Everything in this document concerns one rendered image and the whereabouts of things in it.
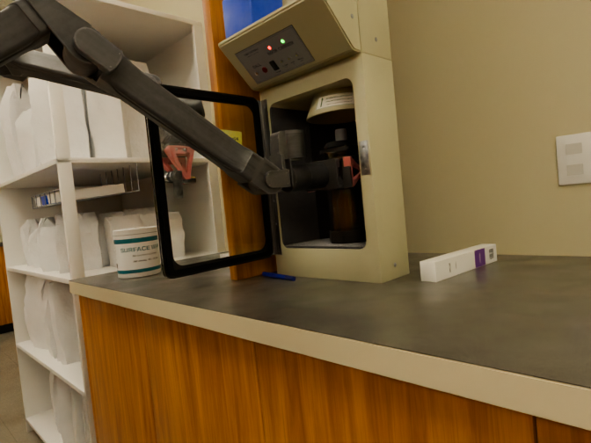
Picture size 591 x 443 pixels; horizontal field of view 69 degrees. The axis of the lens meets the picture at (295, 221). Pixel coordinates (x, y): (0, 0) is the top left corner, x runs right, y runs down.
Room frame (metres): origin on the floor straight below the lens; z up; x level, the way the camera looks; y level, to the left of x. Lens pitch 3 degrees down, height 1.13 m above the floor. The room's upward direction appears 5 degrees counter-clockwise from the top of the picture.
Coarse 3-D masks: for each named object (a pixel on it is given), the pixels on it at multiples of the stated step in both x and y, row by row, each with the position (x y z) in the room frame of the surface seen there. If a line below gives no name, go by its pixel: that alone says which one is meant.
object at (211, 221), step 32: (160, 128) 0.88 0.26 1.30; (224, 128) 1.00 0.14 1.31; (192, 160) 0.93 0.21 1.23; (192, 192) 0.92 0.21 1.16; (224, 192) 0.98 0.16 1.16; (192, 224) 0.91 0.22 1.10; (224, 224) 0.98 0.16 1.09; (256, 224) 1.04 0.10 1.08; (160, 256) 0.86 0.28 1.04; (192, 256) 0.91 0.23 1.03; (224, 256) 0.97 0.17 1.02
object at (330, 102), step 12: (324, 96) 0.98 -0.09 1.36; (336, 96) 0.97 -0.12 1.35; (348, 96) 0.96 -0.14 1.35; (312, 108) 1.01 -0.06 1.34; (324, 108) 0.97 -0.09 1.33; (336, 108) 0.96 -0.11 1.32; (348, 108) 0.95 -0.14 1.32; (312, 120) 1.08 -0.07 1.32; (324, 120) 1.11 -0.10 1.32; (336, 120) 1.12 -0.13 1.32; (348, 120) 1.12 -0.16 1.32
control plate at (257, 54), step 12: (276, 36) 0.91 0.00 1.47; (288, 36) 0.90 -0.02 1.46; (252, 48) 0.97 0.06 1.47; (264, 48) 0.95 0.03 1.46; (276, 48) 0.94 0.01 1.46; (288, 48) 0.92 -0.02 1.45; (300, 48) 0.91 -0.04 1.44; (240, 60) 1.01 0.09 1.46; (252, 60) 1.00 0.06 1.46; (264, 60) 0.98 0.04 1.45; (276, 60) 0.96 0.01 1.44; (288, 60) 0.95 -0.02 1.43; (300, 60) 0.93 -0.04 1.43; (312, 60) 0.92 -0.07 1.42; (252, 72) 1.03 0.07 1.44; (264, 72) 1.01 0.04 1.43; (276, 72) 0.99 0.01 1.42
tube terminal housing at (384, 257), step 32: (288, 0) 1.00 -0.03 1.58; (384, 0) 0.94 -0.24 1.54; (384, 32) 0.93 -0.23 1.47; (352, 64) 0.89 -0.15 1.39; (384, 64) 0.93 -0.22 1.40; (288, 96) 1.02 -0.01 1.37; (384, 96) 0.92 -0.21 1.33; (384, 128) 0.91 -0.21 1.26; (384, 160) 0.90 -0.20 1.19; (384, 192) 0.90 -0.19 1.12; (384, 224) 0.89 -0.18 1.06; (288, 256) 1.06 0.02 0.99; (320, 256) 0.99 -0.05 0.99; (352, 256) 0.92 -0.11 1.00; (384, 256) 0.88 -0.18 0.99
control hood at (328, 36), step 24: (312, 0) 0.81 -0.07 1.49; (336, 0) 0.82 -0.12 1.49; (264, 24) 0.90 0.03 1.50; (288, 24) 0.88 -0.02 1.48; (312, 24) 0.85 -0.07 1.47; (336, 24) 0.83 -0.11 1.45; (240, 48) 0.99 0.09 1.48; (312, 48) 0.90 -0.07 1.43; (336, 48) 0.87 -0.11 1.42; (360, 48) 0.87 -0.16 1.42; (240, 72) 1.05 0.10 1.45; (288, 72) 0.98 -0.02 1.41
